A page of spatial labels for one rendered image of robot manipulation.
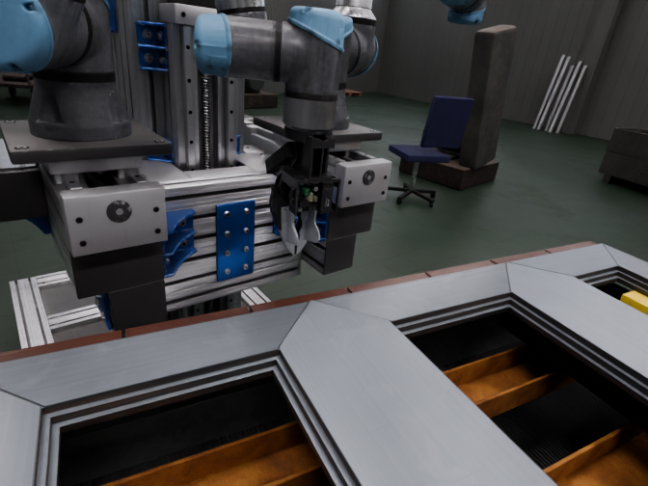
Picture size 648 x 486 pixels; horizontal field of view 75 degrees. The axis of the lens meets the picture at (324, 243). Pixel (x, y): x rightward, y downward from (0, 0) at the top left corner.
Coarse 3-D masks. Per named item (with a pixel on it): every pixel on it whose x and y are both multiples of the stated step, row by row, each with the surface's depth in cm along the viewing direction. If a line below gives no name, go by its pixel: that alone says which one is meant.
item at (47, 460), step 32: (640, 288) 86; (416, 320) 66; (448, 320) 69; (544, 320) 70; (576, 352) 65; (160, 384) 49; (192, 384) 51; (224, 384) 52; (288, 384) 52; (640, 384) 58; (64, 416) 45; (96, 416) 46; (320, 448) 45; (352, 480) 41
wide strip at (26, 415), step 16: (0, 400) 44; (16, 400) 44; (0, 416) 42; (16, 416) 43; (32, 416) 43; (0, 432) 41; (16, 432) 41; (32, 432) 41; (0, 448) 39; (16, 448) 39; (32, 448) 39; (0, 464) 38; (16, 464) 38; (32, 464) 38; (0, 480) 37; (16, 480) 37; (32, 480) 37
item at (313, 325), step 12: (312, 312) 64; (324, 312) 64; (336, 312) 64; (348, 312) 65; (360, 312) 65; (300, 324) 61; (312, 324) 61; (324, 324) 61; (336, 324) 62; (348, 324) 62; (360, 324) 62; (372, 324) 63; (288, 336) 58; (300, 336) 58; (312, 336) 59; (324, 336) 59
